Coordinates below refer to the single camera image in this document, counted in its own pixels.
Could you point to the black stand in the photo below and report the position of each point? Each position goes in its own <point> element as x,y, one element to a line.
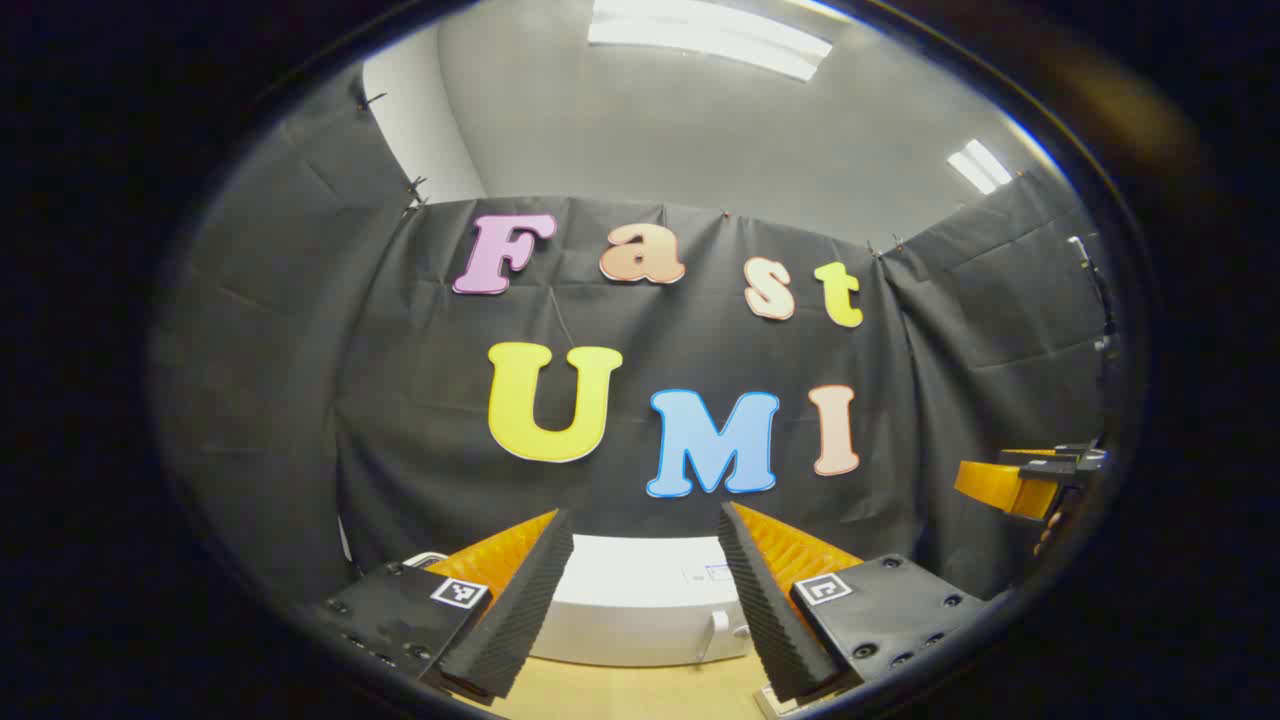
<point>1098,290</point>

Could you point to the small ceiling light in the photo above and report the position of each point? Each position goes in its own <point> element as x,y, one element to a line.
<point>980,166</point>

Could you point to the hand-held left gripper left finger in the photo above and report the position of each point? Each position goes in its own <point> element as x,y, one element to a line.
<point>520,610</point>

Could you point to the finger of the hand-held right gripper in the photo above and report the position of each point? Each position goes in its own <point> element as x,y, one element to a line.
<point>1060,460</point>
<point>1000,487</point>

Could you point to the black backdrop cloth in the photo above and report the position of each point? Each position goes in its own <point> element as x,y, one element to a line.
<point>400,400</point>

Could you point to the white microwave oven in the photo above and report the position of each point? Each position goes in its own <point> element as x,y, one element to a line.
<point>640,610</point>

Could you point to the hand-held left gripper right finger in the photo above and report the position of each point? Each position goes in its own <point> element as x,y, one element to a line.
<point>765,610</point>

